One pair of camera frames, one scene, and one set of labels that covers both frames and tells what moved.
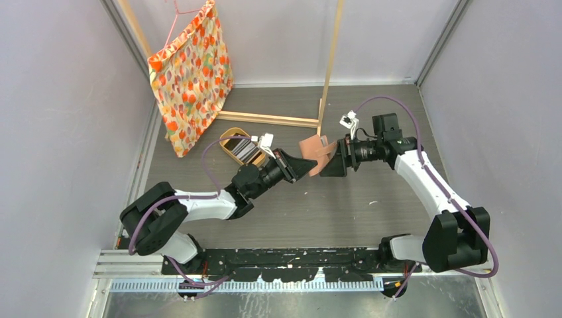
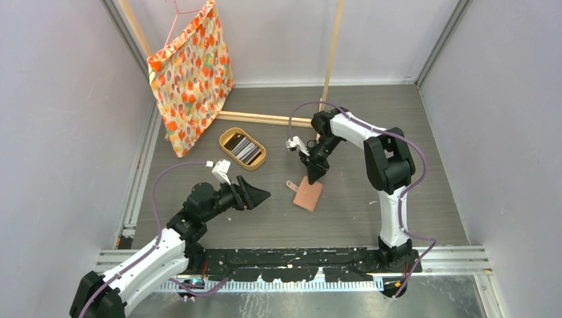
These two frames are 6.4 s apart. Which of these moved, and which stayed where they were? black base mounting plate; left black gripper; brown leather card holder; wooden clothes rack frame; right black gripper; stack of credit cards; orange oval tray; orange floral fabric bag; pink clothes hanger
Moved: brown leather card holder; left black gripper; right black gripper
Stayed: wooden clothes rack frame; stack of credit cards; black base mounting plate; orange oval tray; pink clothes hanger; orange floral fabric bag
